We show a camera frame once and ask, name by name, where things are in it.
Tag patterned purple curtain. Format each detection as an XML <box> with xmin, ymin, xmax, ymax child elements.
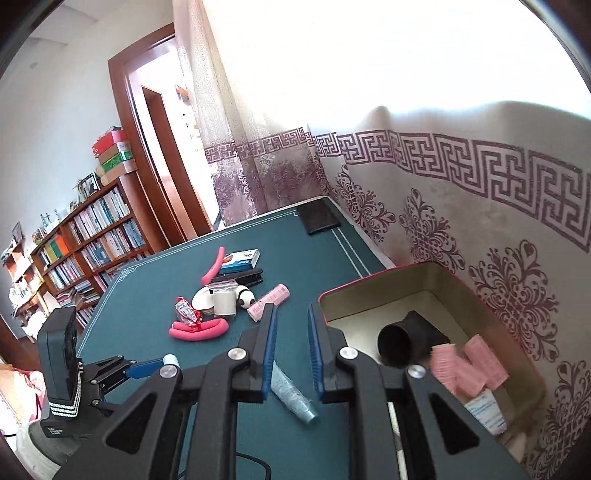
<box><xmin>172</xmin><ymin>1</ymin><xmax>590</xmax><ymax>479</ymax></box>

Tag white bandage roll in bag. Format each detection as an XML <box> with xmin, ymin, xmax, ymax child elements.
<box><xmin>207</xmin><ymin>281</ymin><xmax>238</xmax><ymax>317</ymax></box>

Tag blue white medicine box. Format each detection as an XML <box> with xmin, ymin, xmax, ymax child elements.
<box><xmin>219</xmin><ymin>249</ymin><xmax>260</xmax><ymax>275</ymax></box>

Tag green felt table mat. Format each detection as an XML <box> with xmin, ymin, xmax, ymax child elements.
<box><xmin>78</xmin><ymin>207</ymin><xmax>391</xmax><ymax>479</ymax></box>

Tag stacked boxes on shelf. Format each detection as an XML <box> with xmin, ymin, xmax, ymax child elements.
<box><xmin>92</xmin><ymin>127</ymin><xmax>137</xmax><ymax>186</ymax></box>

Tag white paper packet in box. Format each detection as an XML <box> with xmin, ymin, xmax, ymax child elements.
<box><xmin>465</xmin><ymin>389</ymin><xmax>508</xmax><ymax>436</ymax></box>

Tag pink velcro hair roller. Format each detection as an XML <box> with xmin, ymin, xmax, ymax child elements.
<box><xmin>247</xmin><ymin>284</ymin><xmax>290</xmax><ymax>322</ymax></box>

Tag wooden bookshelf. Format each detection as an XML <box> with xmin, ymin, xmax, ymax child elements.
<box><xmin>4</xmin><ymin>172</ymin><xmax>167</xmax><ymax>326</ymax></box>

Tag red gift box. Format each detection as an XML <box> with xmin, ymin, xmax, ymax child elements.
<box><xmin>318</xmin><ymin>262</ymin><xmax>546</xmax><ymax>445</ymax></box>

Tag black funnel cup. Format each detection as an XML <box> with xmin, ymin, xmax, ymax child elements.
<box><xmin>377</xmin><ymin>310</ymin><xmax>450</xmax><ymax>368</ymax></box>

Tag white ceramic lid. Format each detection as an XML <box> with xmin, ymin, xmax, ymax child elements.
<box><xmin>191</xmin><ymin>286</ymin><xmax>214</xmax><ymax>315</ymax></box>

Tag pink foam curler bent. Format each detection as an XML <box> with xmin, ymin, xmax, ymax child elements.
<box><xmin>168</xmin><ymin>318</ymin><xmax>229</xmax><ymax>342</ymax></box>

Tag red snack packet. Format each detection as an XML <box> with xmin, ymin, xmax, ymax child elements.
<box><xmin>174</xmin><ymin>296</ymin><xmax>202</xmax><ymax>329</ymax></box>

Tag pink foam curler on box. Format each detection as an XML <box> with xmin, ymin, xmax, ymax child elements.
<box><xmin>200</xmin><ymin>246</ymin><xmax>225</xmax><ymax>286</ymax></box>

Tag light blue tube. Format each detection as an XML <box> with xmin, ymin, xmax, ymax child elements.
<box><xmin>271</xmin><ymin>362</ymin><xmax>318</xmax><ymax>425</ymax></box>

